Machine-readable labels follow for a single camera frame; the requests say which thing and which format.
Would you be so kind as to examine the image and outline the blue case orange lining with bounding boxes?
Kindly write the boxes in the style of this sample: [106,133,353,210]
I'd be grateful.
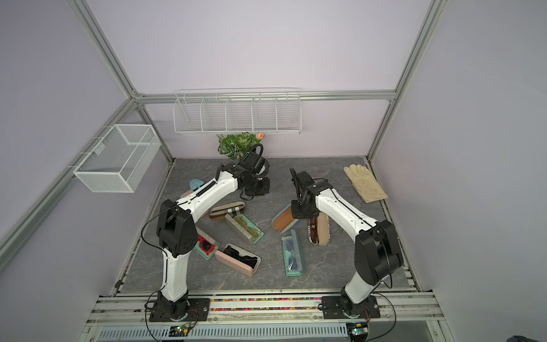
[272,204,299,233]

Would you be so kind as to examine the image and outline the pink hard glasses case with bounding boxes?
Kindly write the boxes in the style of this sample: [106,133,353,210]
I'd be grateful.
[180,190,195,199]

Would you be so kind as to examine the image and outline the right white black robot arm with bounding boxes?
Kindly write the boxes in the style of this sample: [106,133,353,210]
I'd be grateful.
[290,168,404,315]

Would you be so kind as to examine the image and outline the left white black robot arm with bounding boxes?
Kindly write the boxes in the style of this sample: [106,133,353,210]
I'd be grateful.
[156,143,270,309]

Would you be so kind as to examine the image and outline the grey case mint lining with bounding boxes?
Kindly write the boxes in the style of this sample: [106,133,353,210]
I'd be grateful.
[224,214,264,245]

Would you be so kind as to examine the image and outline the plaid beige glasses case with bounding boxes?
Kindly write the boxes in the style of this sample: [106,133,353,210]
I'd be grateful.
[209,201,246,221]

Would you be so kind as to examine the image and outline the mint case blue glasses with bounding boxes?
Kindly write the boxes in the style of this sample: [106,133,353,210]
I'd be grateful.
[281,229,303,277]

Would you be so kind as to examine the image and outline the pink case black sunglasses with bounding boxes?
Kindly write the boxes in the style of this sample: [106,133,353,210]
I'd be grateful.
[215,244,262,277]

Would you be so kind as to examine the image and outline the grey mint case red sunglasses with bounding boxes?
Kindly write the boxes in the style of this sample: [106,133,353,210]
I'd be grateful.
[194,228,219,260]

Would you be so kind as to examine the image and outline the green plant in black vase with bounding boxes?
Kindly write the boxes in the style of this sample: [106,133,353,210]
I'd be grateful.
[217,132,264,160]

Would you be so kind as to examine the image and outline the teal plastic scraper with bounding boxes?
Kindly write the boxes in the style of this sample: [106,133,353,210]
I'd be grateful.
[189,178,205,191]

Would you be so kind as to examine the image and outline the beige work glove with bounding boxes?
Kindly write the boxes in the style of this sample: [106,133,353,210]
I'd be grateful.
[343,164,388,203]

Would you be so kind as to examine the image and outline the long white wire shelf basket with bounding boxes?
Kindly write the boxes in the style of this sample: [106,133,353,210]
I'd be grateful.
[172,88,302,135]

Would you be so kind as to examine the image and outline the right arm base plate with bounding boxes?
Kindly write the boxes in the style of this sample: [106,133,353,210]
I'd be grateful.
[318,295,380,320]

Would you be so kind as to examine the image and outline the white wire mesh side basket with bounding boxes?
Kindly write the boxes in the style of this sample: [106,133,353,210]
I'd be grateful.
[73,124,161,193]

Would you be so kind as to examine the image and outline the white vented cable duct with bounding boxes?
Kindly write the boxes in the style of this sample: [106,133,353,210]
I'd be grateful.
[95,323,348,341]

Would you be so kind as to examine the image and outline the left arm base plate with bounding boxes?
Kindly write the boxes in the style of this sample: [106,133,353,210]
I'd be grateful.
[145,298,211,322]

